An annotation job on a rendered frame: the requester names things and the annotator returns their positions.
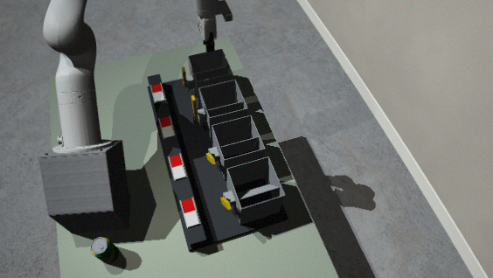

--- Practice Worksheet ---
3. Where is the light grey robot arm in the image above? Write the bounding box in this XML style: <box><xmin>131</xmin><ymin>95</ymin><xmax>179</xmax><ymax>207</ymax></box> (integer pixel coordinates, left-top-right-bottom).
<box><xmin>43</xmin><ymin>0</ymin><xmax>233</xmax><ymax>154</ymax></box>

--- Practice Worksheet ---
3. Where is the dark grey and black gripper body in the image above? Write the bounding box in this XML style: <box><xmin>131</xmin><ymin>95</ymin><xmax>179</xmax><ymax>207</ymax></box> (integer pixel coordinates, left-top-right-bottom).
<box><xmin>198</xmin><ymin>15</ymin><xmax>217</xmax><ymax>42</ymax></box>

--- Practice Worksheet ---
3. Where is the dark green drink can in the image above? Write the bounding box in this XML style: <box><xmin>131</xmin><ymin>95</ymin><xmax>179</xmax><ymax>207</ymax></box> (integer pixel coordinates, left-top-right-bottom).
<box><xmin>91</xmin><ymin>237</ymin><xmax>119</xmax><ymax>264</ymax></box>

